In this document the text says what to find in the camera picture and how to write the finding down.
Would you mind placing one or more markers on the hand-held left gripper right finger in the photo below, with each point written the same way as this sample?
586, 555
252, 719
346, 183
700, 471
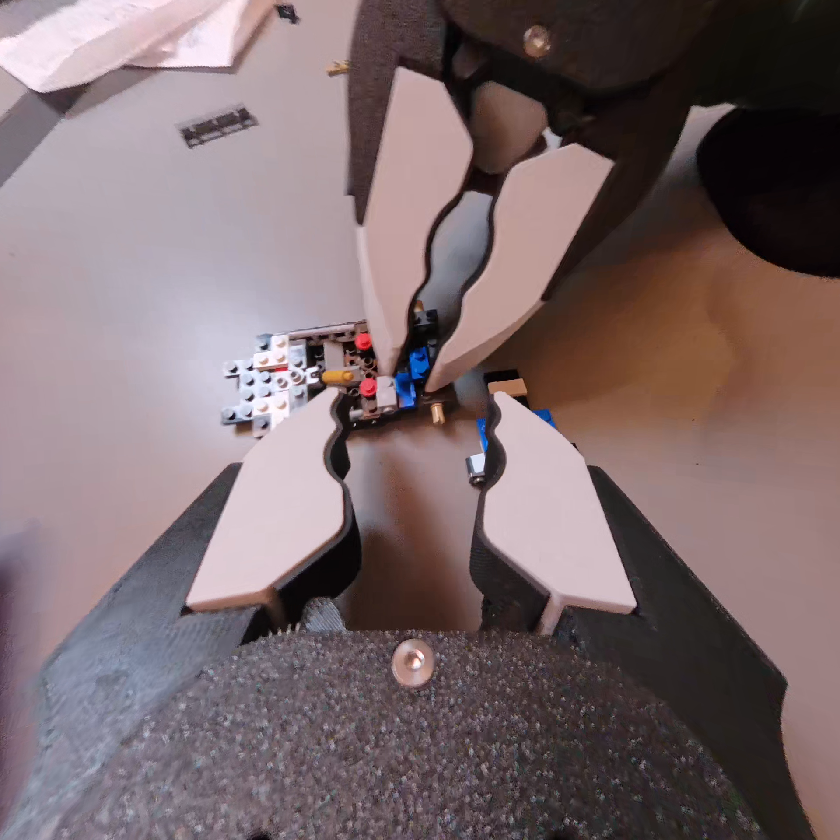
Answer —
558, 525

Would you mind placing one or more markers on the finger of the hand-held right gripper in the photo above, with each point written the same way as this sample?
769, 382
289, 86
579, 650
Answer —
545, 223
407, 184

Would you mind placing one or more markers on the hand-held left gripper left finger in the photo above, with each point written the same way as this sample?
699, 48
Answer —
276, 519

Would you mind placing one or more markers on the lego car model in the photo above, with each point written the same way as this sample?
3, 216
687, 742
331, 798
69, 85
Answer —
282, 374

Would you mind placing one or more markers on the black blue lego subassembly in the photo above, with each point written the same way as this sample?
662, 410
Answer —
505, 383

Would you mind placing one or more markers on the small brown lego piece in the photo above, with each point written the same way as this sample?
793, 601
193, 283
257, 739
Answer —
340, 66

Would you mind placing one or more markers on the small black lego piece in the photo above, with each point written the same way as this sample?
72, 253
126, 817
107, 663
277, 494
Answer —
288, 13

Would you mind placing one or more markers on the small flat black piece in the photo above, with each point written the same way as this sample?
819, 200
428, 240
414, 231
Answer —
218, 126

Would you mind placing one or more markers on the white paper sheets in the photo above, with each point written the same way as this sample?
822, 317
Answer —
105, 40

